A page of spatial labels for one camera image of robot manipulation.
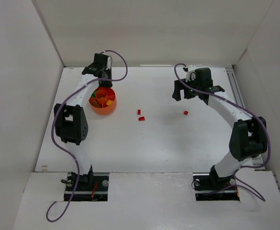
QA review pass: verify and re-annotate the orange round divided container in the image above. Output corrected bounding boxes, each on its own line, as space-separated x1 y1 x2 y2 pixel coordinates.
89 87 117 115

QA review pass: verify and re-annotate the brown lego plate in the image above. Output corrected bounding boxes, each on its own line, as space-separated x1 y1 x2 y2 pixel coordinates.
91 100 101 108

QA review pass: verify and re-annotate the yellow striped lego brick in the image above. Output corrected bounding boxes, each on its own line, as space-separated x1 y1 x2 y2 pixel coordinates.
106 100 114 105

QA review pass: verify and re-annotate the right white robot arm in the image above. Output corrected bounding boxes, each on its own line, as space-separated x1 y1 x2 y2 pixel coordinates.
172 65 269 187

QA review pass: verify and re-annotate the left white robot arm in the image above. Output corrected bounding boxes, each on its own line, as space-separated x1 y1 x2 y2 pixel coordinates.
51 51 112 186

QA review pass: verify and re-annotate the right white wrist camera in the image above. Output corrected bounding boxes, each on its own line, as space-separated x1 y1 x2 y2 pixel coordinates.
183 65 202 82

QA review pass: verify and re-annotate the aluminium rail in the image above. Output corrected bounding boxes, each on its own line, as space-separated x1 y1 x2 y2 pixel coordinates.
226 70 271 167

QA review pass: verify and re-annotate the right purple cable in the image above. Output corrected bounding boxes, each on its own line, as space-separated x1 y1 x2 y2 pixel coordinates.
174 63 272 202

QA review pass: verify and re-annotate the purple cable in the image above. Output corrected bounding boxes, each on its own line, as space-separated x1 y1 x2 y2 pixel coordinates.
46 50 128 223
174 63 272 202

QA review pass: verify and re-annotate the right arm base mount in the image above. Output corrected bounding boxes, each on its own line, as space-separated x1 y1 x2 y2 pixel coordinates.
191 172 240 201

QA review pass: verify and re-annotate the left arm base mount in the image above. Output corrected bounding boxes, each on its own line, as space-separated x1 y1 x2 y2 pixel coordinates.
61 172 109 202

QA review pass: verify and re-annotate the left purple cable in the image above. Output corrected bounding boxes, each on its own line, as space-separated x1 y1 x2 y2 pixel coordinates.
46 50 128 223

